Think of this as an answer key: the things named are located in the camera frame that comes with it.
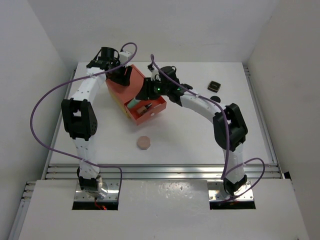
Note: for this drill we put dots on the rose gold lipstick tube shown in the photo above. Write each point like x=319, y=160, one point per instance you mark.
x=142, y=110

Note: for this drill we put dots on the green bottle white cap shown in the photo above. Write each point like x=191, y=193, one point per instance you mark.
x=133, y=103

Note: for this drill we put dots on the coral and yellow drawer cabinet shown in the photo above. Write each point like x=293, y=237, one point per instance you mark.
x=122, y=95

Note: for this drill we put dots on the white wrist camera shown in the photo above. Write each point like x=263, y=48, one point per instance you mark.
x=124, y=57
x=155, y=76

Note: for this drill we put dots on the front aluminium rail frame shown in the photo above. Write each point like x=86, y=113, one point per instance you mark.
x=162, y=171

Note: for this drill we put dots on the black square compact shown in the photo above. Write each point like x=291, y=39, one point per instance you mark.
x=214, y=86

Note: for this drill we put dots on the pink octagonal compact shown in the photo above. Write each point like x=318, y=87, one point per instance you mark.
x=143, y=142

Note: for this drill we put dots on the black round compact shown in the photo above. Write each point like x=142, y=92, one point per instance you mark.
x=215, y=99

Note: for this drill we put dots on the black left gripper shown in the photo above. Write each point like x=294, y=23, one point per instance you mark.
x=123, y=80

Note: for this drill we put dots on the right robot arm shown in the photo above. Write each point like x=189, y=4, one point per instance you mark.
x=229, y=127

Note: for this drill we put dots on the coral red drawer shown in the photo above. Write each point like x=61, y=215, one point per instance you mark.
x=158, y=106

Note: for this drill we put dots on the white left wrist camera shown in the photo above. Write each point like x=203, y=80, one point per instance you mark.
x=124, y=57

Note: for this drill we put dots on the aluminium table edge rail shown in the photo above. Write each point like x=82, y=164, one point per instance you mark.
x=260, y=116

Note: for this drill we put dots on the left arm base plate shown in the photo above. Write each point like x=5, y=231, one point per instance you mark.
x=108, y=193

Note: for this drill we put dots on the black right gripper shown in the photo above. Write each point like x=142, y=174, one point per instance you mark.
x=146, y=92

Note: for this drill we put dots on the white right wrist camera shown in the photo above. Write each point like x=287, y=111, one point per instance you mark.
x=155, y=76

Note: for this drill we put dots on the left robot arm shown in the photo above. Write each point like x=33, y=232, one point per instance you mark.
x=79, y=118

